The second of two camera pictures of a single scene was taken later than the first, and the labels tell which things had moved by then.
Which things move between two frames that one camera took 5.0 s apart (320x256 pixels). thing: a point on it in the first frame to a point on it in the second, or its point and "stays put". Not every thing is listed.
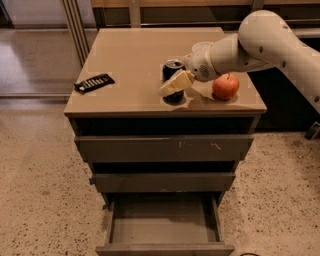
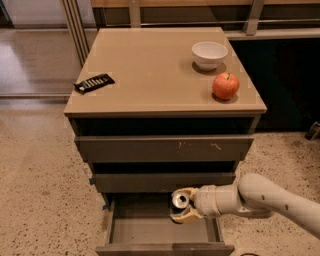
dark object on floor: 314,132 stays put
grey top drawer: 162,148 stays put
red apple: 225,86 stays put
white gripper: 199,65 to 204,201
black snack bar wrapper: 94,82 stays put
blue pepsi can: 169,69 to 178,202
